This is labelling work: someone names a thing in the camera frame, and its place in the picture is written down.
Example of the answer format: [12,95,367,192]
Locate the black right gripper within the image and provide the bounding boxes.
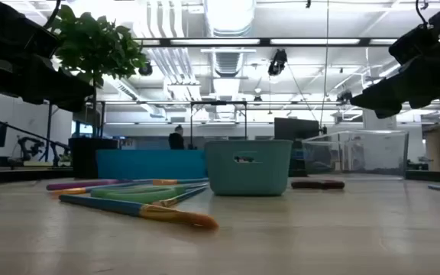
[349,0,440,119]

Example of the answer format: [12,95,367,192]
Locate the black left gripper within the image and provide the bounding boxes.
[0,0,95,113]

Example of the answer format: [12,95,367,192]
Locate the purple scissors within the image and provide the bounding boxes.
[46,179,129,191]

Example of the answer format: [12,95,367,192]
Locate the thin light blue paintbrush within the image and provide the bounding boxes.
[50,182,152,196]

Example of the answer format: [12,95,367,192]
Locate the red scissors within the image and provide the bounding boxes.
[290,179,346,191]

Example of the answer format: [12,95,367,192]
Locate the thick blue paintbrush orange bristles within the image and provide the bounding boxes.
[58,193,220,231]

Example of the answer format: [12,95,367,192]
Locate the green scissors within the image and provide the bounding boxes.
[89,184,186,204]

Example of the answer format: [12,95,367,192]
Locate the thin blue orange paintbrush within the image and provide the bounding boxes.
[151,177,209,186]

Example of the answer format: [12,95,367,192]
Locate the small teal plastic basket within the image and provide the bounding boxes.
[204,139,293,197]

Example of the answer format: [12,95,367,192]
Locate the clear plastic container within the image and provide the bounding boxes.
[302,129,410,180]

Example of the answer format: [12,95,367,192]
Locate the green plant in black pot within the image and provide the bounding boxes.
[50,4,148,180]

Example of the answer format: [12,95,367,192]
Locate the black computer monitor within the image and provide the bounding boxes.
[273,117,320,141]

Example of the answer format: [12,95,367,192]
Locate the blue rectangular plastic tray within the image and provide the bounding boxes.
[95,148,208,180]

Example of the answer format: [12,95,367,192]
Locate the person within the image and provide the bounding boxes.
[168,125,186,150]

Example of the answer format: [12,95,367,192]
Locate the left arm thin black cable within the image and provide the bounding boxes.
[43,0,63,30]

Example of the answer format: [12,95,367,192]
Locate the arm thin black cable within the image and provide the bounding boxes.
[414,0,431,30]
[43,0,63,30]

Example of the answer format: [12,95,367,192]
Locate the black aluminium table frame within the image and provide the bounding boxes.
[0,167,440,184]

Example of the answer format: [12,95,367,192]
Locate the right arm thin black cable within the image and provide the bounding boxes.
[414,0,431,30]

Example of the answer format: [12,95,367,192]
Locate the round silver ventilation duct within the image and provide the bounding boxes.
[203,0,257,37]

